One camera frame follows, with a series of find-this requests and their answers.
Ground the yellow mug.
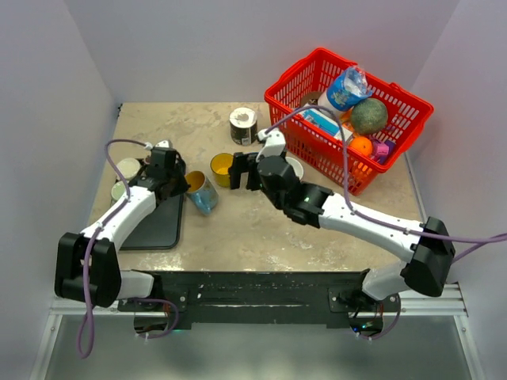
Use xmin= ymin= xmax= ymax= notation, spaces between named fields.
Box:
xmin=210 ymin=153 xmax=234 ymax=188

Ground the brown floral mug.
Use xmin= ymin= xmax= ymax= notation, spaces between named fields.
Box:
xmin=285 ymin=157 xmax=304 ymax=180

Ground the teal rimmed mug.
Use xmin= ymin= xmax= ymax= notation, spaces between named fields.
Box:
xmin=185 ymin=170 xmax=219 ymax=215

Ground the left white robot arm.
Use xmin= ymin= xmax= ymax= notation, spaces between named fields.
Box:
xmin=55 ymin=146 xmax=189 ymax=310

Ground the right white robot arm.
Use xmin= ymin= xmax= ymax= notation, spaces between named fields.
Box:
xmin=228 ymin=153 xmax=456 ymax=311

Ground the white cream mug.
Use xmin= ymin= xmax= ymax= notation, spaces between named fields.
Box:
xmin=116 ymin=158 xmax=141 ymax=181

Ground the pale green mug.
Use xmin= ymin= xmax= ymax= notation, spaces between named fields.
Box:
xmin=110 ymin=181 xmax=126 ymax=205

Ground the black labelled can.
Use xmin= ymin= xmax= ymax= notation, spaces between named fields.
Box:
xmin=229 ymin=107 xmax=257 ymax=146

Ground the black plastic tray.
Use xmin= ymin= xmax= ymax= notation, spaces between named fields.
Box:
xmin=120 ymin=195 xmax=184 ymax=251

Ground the blue white box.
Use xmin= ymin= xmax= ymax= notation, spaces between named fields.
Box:
xmin=299 ymin=104 xmax=353 ymax=143

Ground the orange fruit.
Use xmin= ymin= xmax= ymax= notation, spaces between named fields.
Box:
xmin=349 ymin=136 xmax=373 ymax=157

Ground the blue white snack bag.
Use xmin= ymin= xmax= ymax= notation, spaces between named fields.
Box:
xmin=318 ymin=66 xmax=372 ymax=116

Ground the purple toy block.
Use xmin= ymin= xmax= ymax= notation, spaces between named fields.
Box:
xmin=371 ymin=139 xmax=396 ymax=165

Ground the green melon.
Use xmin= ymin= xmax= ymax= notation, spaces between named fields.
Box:
xmin=349 ymin=97 xmax=388 ymax=135

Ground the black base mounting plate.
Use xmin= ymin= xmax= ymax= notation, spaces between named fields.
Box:
xmin=118 ymin=272 xmax=400 ymax=333

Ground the red plastic basket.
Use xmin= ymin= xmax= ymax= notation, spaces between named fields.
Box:
xmin=265 ymin=47 xmax=434 ymax=196

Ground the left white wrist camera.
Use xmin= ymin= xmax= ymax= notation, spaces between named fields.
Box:
xmin=144 ymin=139 xmax=173 ymax=150

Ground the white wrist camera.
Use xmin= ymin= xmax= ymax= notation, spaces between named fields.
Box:
xmin=256 ymin=127 xmax=286 ymax=162
xmin=144 ymin=139 xmax=173 ymax=150

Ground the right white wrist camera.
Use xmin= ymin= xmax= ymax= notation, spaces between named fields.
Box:
xmin=256 ymin=127 xmax=286 ymax=162

